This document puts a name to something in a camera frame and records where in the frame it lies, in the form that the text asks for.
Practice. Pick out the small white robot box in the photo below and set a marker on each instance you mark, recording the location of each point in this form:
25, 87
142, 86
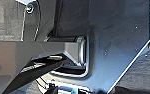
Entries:
67, 90

